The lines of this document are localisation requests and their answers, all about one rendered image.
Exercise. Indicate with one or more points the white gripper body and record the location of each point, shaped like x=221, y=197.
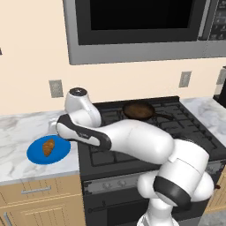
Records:
x=53, y=127

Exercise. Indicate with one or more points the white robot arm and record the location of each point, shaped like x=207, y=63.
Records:
x=141, y=141

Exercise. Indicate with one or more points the brown croissant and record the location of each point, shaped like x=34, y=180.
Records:
x=48, y=147

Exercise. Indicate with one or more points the grey stove knob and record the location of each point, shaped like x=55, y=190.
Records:
x=122, y=183
x=106, y=185

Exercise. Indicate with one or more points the dark frying pan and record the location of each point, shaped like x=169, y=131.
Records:
x=138, y=110

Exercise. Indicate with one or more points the black stove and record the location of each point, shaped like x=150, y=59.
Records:
x=188, y=126

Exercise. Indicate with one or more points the blue round plate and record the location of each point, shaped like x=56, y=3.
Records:
x=35, y=154

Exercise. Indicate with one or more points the light wood drawer front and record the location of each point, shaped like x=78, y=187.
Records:
x=58, y=185

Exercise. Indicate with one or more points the light wood cupboard door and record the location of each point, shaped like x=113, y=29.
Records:
x=44, y=213

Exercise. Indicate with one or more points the black oven door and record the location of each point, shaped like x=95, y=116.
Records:
x=117, y=212

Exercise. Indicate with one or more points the grey microwave oven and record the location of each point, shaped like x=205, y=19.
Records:
x=132, y=53

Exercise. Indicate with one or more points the black microwave door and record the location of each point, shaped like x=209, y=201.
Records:
x=138, y=14

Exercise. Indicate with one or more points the black countertop appliance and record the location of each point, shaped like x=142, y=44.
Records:
x=221, y=95

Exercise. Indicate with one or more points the light wood cupboard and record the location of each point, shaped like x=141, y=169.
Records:
x=219, y=197

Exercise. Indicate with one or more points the grey wall outlet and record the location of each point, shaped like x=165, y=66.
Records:
x=185, y=79
x=221, y=76
x=56, y=88

